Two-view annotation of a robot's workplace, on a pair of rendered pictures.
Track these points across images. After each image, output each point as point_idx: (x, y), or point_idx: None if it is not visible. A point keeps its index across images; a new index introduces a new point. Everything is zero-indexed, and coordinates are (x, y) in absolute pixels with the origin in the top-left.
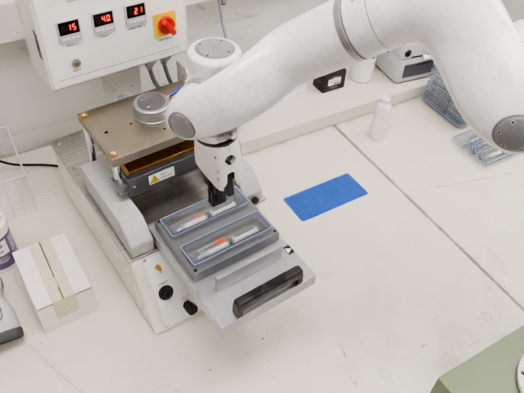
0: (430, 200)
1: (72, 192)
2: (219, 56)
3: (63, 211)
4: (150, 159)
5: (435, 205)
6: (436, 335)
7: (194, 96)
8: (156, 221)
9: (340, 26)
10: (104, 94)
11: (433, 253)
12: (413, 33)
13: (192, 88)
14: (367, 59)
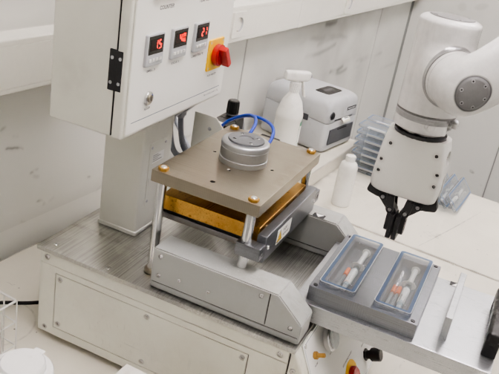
0: (441, 249)
1: (78, 319)
2: (470, 21)
3: (56, 357)
4: (265, 212)
5: (449, 253)
6: None
7: (498, 51)
8: (312, 285)
9: None
10: (143, 153)
11: (490, 294)
12: None
13: (488, 44)
14: (296, 127)
